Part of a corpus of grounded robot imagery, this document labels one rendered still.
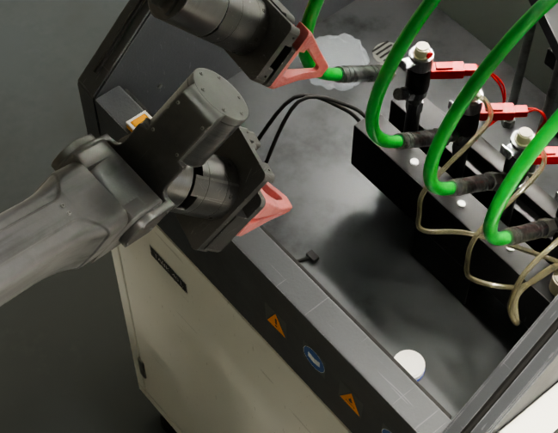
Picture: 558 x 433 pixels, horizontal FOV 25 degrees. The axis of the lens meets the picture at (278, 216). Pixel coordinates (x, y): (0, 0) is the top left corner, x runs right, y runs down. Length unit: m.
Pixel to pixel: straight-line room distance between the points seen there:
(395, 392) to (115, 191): 0.53
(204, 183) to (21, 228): 0.24
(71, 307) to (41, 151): 0.41
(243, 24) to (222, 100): 0.19
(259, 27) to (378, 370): 0.42
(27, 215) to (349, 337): 0.62
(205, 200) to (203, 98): 0.12
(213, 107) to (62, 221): 0.17
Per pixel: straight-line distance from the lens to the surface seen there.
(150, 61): 1.64
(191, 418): 2.17
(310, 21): 1.23
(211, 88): 1.00
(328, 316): 1.42
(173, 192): 1.03
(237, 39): 1.17
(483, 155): 1.51
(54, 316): 2.55
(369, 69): 1.37
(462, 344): 1.56
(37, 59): 2.97
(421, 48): 1.43
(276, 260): 1.46
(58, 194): 0.91
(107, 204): 0.93
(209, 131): 0.98
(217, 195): 1.07
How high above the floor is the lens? 2.18
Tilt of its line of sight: 56 degrees down
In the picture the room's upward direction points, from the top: straight up
